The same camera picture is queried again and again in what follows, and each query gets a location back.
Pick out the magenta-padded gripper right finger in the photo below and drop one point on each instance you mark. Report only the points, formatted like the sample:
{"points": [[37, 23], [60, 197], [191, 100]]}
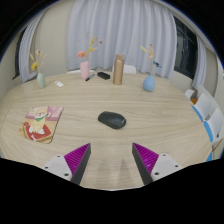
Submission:
{"points": [[146, 159]]}

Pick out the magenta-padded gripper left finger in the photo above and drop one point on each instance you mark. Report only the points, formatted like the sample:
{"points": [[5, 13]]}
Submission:
{"points": [[77, 159]]}

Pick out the black computer mouse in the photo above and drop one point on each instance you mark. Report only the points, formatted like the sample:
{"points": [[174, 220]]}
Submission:
{"points": [[112, 120]]}

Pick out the cartoon dog print mouse pad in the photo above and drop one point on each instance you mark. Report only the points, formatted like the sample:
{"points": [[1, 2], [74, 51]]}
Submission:
{"points": [[40, 124]]}

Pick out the blue vase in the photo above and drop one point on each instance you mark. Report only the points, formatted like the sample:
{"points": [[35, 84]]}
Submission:
{"points": [[149, 84]]}

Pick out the dark marker pen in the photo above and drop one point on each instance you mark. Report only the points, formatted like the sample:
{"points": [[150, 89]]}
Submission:
{"points": [[90, 77]]}

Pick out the pale green vase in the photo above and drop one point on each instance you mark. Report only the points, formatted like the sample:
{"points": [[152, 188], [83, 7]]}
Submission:
{"points": [[41, 81]]}

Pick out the small black box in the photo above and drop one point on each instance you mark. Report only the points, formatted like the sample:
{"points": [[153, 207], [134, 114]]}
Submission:
{"points": [[103, 75]]}

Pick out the white chair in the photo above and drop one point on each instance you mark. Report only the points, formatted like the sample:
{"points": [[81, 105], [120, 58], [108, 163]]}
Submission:
{"points": [[130, 69], [73, 71]]}

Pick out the pink vase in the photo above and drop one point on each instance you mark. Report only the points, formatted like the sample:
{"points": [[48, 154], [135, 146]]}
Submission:
{"points": [[84, 70]]}

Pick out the gold drink bottle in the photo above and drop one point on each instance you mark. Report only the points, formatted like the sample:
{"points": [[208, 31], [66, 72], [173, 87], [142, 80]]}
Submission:
{"points": [[118, 70]]}

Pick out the orange and yellow dried flowers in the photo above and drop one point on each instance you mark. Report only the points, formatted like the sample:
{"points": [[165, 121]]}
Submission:
{"points": [[82, 54]]}

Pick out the beige and blue dried flowers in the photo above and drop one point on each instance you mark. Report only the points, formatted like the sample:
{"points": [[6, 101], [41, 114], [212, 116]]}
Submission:
{"points": [[151, 52]]}

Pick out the narrow white curtain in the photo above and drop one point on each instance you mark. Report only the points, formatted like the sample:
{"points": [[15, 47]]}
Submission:
{"points": [[28, 53], [200, 66]]}

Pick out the dark window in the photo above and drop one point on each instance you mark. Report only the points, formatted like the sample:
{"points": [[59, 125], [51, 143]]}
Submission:
{"points": [[18, 56], [185, 50]]}

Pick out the wide white curtain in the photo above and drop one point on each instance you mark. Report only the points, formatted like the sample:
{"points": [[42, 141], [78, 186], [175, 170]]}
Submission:
{"points": [[123, 30]]}

